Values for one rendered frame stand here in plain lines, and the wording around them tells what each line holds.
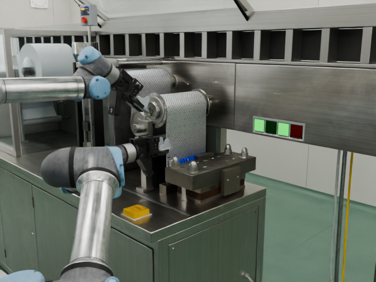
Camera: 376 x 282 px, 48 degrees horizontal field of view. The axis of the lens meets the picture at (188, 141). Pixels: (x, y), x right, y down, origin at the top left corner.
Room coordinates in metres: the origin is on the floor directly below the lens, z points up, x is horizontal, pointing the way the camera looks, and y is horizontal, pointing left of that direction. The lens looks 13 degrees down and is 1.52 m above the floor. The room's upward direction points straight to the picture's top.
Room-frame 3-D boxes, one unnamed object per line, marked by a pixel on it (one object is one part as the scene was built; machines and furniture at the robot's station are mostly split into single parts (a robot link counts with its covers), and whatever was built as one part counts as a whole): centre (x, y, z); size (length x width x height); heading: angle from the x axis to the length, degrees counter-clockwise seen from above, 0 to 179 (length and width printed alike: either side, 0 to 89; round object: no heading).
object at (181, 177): (1.72, -0.11, 1.00); 0.40 x 0.16 x 0.06; 134
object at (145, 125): (1.73, 0.19, 1.05); 0.06 x 0.05 x 0.31; 134
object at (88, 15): (2.15, 0.50, 1.66); 0.07 x 0.07 x 0.10; 59
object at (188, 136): (1.78, 0.01, 1.11); 0.23 x 0.01 x 0.18; 134
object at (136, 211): (1.46, 0.19, 0.91); 0.07 x 0.07 x 0.02; 44
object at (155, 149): (1.61, 0.18, 1.12); 0.12 x 0.08 x 0.09; 134
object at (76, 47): (2.33, 0.56, 1.50); 0.14 x 0.14 x 0.06
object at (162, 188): (1.78, 0.00, 0.92); 0.28 x 0.04 x 0.04; 134
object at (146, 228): (2.44, 0.76, 0.88); 2.52 x 0.66 x 0.04; 44
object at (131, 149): (1.56, 0.24, 1.11); 0.08 x 0.05 x 0.08; 44
